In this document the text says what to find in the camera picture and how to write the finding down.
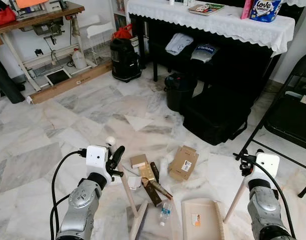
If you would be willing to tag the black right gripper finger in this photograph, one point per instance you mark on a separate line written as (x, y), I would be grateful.
(243, 156)

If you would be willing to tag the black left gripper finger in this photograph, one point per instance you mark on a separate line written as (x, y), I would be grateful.
(118, 153)

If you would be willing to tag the small cardboard box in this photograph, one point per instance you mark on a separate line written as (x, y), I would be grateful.
(139, 160)

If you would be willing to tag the small white packet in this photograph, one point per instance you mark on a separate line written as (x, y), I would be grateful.
(134, 183)

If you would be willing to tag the large black case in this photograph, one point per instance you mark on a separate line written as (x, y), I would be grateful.
(218, 117)

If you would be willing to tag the dark brown wooden strip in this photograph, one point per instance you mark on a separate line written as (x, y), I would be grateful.
(155, 197)

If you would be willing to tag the black folding chair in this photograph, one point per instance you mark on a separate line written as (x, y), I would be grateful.
(290, 122)

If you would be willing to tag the flattened cardboard box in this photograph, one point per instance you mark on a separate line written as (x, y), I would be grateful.
(183, 163)

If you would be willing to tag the small clear plastic bottle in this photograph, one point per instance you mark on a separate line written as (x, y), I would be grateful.
(165, 214)

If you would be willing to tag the white papers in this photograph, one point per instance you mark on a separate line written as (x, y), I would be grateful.
(303, 99)

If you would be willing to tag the black bucket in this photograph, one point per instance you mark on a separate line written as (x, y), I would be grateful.
(179, 92)

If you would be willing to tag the long wooden plank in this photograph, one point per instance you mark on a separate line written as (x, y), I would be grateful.
(68, 82)

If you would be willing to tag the black table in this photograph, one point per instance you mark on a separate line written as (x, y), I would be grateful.
(238, 65)

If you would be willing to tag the black canister vacuum cleaner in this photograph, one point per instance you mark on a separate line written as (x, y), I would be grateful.
(125, 60)

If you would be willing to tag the white framed tablet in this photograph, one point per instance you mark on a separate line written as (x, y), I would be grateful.
(58, 76)

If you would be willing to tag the white plastic jug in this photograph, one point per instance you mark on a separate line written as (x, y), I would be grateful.
(79, 60)

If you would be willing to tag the grey bag with blue label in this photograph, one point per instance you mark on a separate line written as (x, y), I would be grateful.
(204, 52)

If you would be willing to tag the red plastic bag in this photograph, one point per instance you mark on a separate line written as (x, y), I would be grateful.
(123, 33)

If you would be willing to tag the white cloth bag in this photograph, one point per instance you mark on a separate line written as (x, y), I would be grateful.
(179, 44)

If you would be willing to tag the white chair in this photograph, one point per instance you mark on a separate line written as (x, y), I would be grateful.
(99, 29)

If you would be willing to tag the white lace tablecloth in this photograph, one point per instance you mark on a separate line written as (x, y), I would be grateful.
(218, 27)

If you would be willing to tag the black rolled mat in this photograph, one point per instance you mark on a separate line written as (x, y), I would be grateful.
(7, 80)

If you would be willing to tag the pink pack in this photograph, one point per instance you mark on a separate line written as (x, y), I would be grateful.
(246, 9)

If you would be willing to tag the blue white tissue roll pack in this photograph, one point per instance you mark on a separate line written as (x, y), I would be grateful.
(265, 10)

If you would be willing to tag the colourful book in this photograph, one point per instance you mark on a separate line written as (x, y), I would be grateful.
(206, 8)

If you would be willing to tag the wooden desk with white legs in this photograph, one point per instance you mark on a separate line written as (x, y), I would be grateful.
(38, 17)

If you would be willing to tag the orange sheet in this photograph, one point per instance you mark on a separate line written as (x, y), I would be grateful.
(32, 3)

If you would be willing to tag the red fabric bag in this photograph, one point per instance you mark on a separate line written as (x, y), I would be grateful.
(4, 16)

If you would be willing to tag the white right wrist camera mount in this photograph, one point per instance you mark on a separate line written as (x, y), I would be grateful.
(268, 164)

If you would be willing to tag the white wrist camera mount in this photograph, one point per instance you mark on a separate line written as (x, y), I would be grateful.
(97, 157)
(268, 164)

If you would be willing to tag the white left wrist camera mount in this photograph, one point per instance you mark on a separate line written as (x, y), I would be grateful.
(97, 157)

